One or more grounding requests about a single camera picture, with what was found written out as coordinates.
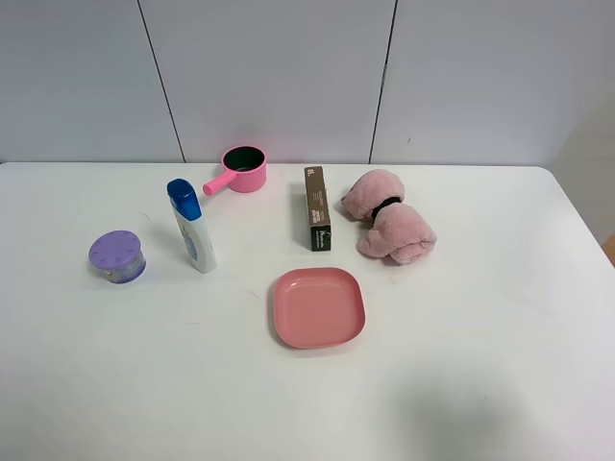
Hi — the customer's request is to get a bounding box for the white bottle blue cap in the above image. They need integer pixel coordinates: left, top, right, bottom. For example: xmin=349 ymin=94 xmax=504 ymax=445
xmin=166 ymin=179 xmax=217 ymax=274

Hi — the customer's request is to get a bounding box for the purple lidded round jar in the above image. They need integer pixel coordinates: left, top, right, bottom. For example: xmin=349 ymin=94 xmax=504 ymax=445
xmin=88 ymin=230 xmax=146 ymax=284

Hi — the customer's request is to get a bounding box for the black hair tie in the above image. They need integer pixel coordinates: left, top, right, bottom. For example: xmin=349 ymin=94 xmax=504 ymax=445
xmin=370 ymin=195 xmax=402 ymax=222

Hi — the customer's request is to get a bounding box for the pink square plate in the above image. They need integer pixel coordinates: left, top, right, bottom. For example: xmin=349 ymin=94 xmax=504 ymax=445
xmin=272 ymin=267 xmax=365 ymax=349

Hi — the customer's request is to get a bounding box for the pink toy saucepan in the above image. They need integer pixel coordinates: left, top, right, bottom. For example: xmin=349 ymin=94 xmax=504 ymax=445
xmin=203 ymin=146 xmax=267 ymax=196

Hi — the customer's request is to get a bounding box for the pink rolled plush towel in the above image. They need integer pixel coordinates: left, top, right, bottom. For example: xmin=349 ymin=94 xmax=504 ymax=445
xmin=341 ymin=169 xmax=437 ymax=265

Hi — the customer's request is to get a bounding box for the brown green long box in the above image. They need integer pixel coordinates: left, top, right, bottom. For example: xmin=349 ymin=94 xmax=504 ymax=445
xmin=304 ymin=166 xmax=332 ymax=252

